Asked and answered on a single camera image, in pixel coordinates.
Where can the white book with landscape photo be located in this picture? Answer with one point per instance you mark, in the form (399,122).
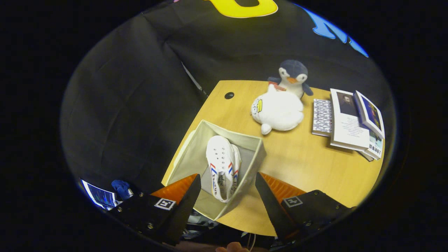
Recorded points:
(376,145)

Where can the thin grey book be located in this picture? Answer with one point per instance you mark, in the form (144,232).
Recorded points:
(366,156)

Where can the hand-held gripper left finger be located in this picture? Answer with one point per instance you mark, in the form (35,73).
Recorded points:
(183,210)

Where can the grey patterned book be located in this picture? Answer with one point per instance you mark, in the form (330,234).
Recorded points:
(322,117)

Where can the white canvas shoe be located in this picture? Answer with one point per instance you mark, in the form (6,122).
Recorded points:
(220,164)
(238,164)

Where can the penguin plush toy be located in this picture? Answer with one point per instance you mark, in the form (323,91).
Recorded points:
(294,75)

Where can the blue cover book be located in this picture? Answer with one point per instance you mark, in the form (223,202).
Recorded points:
(371,113)

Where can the white plush toy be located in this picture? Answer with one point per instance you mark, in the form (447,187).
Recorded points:
(278,112)

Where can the grey fabric storage box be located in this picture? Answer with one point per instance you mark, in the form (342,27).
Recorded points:
(190,157)

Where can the white book with portrait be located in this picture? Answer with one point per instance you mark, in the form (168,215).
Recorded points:
(348,122)

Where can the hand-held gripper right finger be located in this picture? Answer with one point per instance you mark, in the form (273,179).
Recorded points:
(273,210)

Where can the blue lit screen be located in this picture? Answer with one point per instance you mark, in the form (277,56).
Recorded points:
(101,196)

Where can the blue cloth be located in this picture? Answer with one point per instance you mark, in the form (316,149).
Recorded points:
(120,189)

